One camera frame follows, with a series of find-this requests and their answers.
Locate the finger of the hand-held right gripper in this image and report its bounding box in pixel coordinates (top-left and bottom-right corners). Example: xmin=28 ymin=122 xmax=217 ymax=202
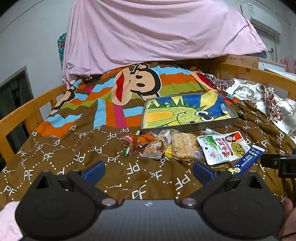
xmin=260 ymin=148 xmax=296 ymax=179

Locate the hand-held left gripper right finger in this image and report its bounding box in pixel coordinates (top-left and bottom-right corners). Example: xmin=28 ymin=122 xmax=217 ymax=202
xmin=179 ymin=161 xmax=267 ymax=208

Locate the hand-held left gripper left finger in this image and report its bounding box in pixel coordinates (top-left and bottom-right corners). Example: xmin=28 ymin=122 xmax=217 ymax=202
xmin=30 ymin=160 xmax=119 ymax=208

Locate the gold snack packet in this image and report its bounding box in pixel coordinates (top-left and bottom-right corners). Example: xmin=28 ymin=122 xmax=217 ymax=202
xmin=211 ymin=162 xmax=232 ymax=171

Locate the blue stick packet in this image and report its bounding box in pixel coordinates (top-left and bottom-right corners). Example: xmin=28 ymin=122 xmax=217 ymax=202
xmin=228 ymin=145 xmax=265 ymax=175

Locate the rice crisp packet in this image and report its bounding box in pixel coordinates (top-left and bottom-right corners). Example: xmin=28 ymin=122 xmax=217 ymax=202
xmin=171 ymin=130 xmax=205 ymax=163

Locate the yellow biscuit packet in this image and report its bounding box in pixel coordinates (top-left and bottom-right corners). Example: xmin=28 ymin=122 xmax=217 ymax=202
xmin=164 ymin=144 xmax=183 ymax=160

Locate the metal tray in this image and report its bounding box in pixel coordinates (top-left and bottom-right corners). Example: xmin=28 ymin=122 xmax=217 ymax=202
xmin=141 ymin=92 xmax=238 ymax=131

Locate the person's left forearm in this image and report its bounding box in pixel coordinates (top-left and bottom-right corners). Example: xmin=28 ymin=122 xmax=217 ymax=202
xmin=0 ymin=201 xmax=25 ymax=241

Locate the person's left hand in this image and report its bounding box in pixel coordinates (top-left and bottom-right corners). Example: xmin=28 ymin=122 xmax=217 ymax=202
xmin=281 ymin=198 xmax=296 ymax=241

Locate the monkey printed blanket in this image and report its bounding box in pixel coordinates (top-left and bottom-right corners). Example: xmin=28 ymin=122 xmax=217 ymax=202
xmin=0 ymin=62 xmax=296 ymax=207

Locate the small green snack packet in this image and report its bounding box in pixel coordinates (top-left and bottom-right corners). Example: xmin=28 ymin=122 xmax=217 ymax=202
xmin=124 ymin=130 xmax=141 ymax=158

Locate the small silver packet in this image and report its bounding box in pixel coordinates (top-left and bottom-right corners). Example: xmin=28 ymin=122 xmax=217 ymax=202
xmin=203 ymin=127 xmax=219 ymax=136

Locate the nut bar packet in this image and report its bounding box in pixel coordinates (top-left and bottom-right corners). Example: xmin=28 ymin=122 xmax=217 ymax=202
xmin=140 ymin=134 xmax=170 ymax=160

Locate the orange chicken snack packet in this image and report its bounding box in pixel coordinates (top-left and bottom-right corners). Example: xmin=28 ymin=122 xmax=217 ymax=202
xmin=120 ymin=132 xmax=155 ymax=151

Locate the white cabinet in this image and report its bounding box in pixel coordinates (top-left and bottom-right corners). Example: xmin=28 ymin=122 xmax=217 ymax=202
xmin=258 ymin=57 xmax=296 ymax=75

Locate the white door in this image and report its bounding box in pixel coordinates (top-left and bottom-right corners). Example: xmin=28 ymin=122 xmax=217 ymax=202
xmin=257 ymin=28 xmax=281 ymax=62

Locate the white air conditioner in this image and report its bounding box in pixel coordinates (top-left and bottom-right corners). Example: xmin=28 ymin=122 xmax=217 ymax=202
xmin=240 ymin=3 xmax=282 ymax=35

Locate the pink hanging sheet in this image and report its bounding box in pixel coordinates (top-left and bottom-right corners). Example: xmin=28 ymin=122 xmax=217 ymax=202
xmin=61 ymin=0 xmax=269 ymax=84

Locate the wooden bed frame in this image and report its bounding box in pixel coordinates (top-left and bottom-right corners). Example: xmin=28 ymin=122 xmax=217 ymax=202
xmin=0 ymin=54 xmax=296 ymax=163

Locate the teal wall poster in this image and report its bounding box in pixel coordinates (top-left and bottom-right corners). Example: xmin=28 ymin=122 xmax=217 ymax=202
xmin=57 ymin=32 xmax=67 ymax=70

